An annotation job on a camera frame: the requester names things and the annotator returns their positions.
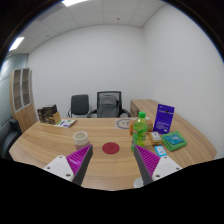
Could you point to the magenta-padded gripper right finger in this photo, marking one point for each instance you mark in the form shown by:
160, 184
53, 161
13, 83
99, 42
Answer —
148, 161

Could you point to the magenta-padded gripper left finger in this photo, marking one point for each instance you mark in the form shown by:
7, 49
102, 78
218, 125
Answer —
78, 160

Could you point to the green drink bottle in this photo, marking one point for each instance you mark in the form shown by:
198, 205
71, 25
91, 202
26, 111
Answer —
140, 131

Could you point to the small blue white card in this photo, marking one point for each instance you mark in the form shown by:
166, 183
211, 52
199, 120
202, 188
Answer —
160, 151

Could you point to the white and brown cup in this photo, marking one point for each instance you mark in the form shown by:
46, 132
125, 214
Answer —
80, 138

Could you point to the flat round red coaster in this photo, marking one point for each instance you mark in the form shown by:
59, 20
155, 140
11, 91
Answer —
110, 148

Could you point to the white printed leaflet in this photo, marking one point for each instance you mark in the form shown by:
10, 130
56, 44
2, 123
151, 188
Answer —
65, 123

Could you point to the purple package bag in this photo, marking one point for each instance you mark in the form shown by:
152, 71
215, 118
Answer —
164, 118

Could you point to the tan cardboard box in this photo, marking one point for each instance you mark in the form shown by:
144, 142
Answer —
55, 119

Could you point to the wooden side desk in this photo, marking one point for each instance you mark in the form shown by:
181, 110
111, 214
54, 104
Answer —
146, 106

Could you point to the black office chair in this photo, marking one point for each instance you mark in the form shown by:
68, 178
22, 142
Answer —
79, 104

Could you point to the black glossy box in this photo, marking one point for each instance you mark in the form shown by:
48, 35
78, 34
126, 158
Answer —
50, 109

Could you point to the dark brown box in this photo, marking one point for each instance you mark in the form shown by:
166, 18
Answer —
40, 115

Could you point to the grey mesh office chair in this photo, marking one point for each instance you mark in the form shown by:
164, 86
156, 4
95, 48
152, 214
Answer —
108, 105

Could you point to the black sofa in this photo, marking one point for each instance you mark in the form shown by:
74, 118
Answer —
8, 136

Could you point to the wooden shelf cabinet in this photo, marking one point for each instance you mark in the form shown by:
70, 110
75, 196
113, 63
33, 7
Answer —
24, 100

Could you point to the ceiling light panel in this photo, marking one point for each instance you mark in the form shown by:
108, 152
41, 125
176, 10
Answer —
16, 43
71, 1

